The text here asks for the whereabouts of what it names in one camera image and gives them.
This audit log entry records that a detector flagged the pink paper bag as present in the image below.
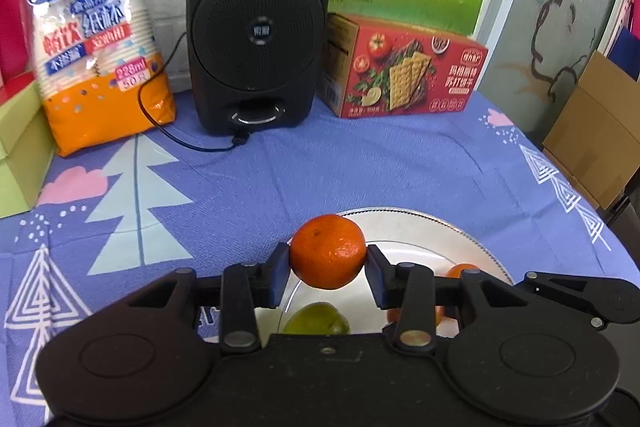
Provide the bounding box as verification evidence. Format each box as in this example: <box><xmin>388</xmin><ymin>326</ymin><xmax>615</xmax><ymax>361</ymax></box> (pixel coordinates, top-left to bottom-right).
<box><xmin>0</xmin><ymin>0</ymin><xmax>43</xmax><ymax>104</ymax></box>

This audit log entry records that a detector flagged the flat cardboard box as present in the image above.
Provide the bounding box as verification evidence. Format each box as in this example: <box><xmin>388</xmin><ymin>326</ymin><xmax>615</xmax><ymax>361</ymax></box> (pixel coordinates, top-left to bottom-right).
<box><xmin>542</xmin><ymin>51</ymin><xmax>640</xmax><ymax>210</ymax></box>

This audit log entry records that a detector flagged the orange paper cup pack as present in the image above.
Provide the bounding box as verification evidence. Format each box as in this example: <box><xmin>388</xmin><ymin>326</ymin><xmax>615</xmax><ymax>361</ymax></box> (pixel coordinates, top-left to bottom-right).
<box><xmin>16</xmin><ymin>0</ymin><xmax>177</xmax><ymax>158</ymax></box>

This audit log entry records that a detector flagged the large mandarin orange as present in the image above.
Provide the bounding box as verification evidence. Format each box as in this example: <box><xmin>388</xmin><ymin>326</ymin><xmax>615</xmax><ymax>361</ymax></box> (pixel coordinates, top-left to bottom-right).
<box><xmin>289</xmin><ymin>215</ymin><xmax>368</xmax><ymax>291</ymax></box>

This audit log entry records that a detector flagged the black speaker cable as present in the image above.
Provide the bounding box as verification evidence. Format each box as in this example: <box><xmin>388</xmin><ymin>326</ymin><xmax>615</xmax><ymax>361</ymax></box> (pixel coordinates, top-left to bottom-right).
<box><xmin>138</xmin><ymin>31</ymin><xmax>252</xmax><ymax>153</ymax></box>

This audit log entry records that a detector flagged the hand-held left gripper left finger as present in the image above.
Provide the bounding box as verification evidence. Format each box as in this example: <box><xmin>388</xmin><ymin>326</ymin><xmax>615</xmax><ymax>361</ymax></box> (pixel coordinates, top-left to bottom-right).
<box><xmin>102</xmin><ymin>243</ymin><xmax>291</xmax><ymax>354</ymax></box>

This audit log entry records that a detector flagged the cartoon wall panel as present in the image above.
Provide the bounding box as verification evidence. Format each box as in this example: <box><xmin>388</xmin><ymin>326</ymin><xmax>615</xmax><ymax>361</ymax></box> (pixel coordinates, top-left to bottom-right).
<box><xmin>482</xmin><ymin>0</ymin><xmax>640</xmax><ymax>148</ymax></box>

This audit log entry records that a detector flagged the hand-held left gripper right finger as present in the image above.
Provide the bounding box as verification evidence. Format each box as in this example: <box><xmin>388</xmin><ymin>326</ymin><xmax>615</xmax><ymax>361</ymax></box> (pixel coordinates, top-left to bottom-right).
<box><xmin>366</xmin><ymin>246</ymin><xmax>556</xmax><ymax>353</ymax></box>

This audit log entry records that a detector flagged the white plate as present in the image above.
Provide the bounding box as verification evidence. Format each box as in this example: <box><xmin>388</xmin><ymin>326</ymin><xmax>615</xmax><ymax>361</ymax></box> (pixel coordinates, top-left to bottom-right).
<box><xmin>255</xmin><ymin>206</ymin><xmax>516</xmax><ymax>338</ymax></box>

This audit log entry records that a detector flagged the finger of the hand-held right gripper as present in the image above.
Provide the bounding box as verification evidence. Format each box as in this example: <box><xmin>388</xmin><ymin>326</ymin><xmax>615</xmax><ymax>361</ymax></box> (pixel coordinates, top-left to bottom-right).
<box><xmin>524</xmin><ymin>272</ymin><xmax>640</xmax><ymax>332</ymax></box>

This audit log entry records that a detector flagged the blue printed tablecloth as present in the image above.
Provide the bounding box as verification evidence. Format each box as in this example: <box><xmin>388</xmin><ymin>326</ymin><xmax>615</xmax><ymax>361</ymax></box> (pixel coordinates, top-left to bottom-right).
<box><xmin>0</xmin><ymin>89</ymin><xmax>640</xmax><ymax>427</ymax></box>

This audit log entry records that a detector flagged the black speaker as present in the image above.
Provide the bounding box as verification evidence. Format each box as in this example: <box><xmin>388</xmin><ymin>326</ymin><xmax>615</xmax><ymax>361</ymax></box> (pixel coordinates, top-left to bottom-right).
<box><xmin>186</xmin><ymin>0</ymin><xmax>334</xmax><ymax>136</ymax></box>

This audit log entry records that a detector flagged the green shoebox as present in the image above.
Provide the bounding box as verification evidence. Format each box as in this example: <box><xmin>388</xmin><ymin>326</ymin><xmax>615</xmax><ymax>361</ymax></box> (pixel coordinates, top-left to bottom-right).
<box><xmin>0</xmin><ymin>82</ymin><xmax>56</xmax><ymax>220</ymax></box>

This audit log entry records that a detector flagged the red cracker box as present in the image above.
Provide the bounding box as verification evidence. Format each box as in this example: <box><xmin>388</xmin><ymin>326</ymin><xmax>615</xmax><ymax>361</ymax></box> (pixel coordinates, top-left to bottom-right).
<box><xmin>319</xmin><ymin>12</ymin><xmax>489</xmax><ymax>120</ymax></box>

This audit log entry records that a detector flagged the green fruit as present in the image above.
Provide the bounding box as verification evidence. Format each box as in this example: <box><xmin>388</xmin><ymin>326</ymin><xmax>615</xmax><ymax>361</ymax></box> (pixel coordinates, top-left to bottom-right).
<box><xmin>283</xmin><ymin>302</ymin><xmax>350</xmax><ymax>336</ymax></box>

